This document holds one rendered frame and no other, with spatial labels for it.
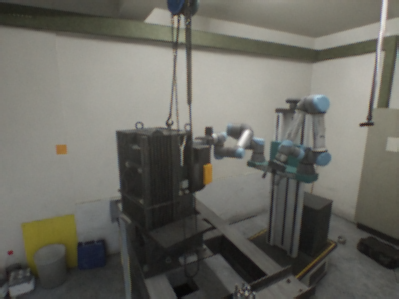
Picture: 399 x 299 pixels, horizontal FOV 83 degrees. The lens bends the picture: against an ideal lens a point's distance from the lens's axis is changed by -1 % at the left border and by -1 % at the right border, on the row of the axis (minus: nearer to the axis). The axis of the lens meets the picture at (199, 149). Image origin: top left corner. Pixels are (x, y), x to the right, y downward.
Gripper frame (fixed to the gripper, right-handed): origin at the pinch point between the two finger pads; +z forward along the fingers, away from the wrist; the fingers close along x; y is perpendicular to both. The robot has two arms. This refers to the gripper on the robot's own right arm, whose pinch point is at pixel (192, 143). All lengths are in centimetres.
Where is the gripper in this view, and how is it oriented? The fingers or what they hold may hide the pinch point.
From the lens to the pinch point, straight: 146.1
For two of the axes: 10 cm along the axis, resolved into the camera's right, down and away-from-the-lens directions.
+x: -7.1, -1.1, 7.0
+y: 0.5, 9.8, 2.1
